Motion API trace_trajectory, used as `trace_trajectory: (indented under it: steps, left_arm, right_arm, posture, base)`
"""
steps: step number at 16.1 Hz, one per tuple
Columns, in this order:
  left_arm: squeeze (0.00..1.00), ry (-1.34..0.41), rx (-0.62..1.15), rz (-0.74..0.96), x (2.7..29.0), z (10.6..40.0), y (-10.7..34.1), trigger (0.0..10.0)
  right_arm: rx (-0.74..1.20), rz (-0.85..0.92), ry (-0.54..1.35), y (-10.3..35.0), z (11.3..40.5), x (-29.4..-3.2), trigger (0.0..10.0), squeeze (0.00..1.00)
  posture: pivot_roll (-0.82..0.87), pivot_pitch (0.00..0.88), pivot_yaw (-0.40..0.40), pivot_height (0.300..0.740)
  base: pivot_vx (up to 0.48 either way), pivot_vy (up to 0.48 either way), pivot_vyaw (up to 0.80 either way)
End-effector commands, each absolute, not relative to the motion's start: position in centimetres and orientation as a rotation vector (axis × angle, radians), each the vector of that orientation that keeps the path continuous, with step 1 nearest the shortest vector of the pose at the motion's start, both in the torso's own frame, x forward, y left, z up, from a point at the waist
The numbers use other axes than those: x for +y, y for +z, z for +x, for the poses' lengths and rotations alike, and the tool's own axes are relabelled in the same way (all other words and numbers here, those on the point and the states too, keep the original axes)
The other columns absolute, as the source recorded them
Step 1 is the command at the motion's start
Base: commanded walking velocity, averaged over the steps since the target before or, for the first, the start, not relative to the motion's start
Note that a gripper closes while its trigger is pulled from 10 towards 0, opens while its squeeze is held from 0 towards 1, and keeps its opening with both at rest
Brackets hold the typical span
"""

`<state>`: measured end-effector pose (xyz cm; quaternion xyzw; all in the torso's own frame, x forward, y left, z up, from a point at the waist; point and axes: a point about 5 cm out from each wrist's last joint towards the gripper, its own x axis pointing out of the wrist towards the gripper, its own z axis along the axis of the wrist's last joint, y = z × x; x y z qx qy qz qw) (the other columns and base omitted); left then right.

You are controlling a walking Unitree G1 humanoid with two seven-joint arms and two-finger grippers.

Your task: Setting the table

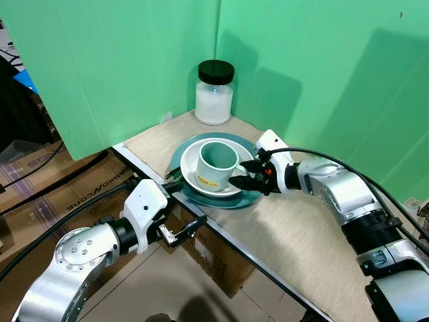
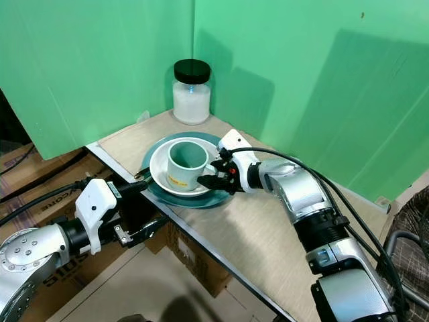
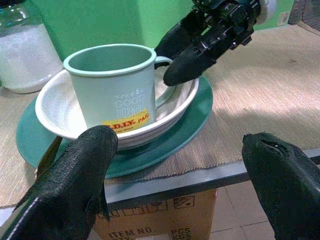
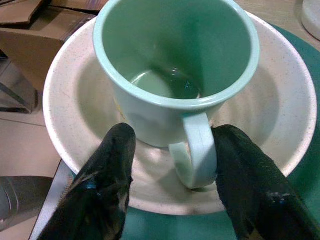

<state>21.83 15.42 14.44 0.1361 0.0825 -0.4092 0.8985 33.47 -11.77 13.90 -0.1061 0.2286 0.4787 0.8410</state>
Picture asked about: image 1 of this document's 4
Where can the mint green mug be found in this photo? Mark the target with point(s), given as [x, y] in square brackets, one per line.
[216, 176]

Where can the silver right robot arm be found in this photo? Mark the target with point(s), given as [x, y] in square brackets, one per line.
[348, 198]

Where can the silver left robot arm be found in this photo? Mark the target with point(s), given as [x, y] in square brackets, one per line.
[67, 265]

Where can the white shallow bowl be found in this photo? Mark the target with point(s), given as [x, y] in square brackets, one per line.
[191, 168]

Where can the teal round plate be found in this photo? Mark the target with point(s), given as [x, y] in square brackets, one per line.
[221, 201]

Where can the small brown cardboard box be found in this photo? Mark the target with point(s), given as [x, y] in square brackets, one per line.
[221, 258]

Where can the glass jar with black lid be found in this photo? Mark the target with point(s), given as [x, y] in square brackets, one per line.
[214, 107]

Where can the green backdrop panel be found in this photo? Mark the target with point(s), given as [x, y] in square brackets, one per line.
[335, 80]
[107, 67]

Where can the large printed cardboard box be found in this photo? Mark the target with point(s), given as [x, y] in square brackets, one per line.
[40, 194]

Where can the blue flat object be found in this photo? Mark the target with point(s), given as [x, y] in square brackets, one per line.
[25, 80]

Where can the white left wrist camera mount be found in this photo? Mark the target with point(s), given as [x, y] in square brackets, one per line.
[144, 208]

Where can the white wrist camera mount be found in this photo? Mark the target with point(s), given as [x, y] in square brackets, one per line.
[275, 144]
[144, 208]

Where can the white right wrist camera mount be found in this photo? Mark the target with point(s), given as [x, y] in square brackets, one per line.
[275, 144]

